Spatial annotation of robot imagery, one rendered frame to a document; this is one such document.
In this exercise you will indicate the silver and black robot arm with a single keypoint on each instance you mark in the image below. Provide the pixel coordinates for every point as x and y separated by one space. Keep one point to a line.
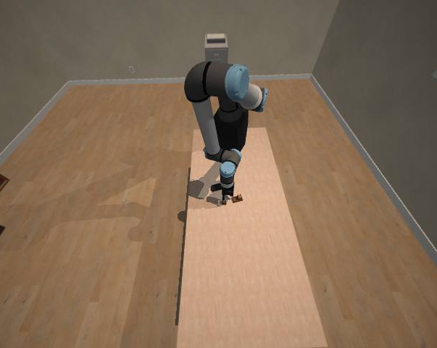
223 81

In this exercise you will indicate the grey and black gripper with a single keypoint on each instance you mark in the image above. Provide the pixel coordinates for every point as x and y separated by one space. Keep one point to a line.
226 192

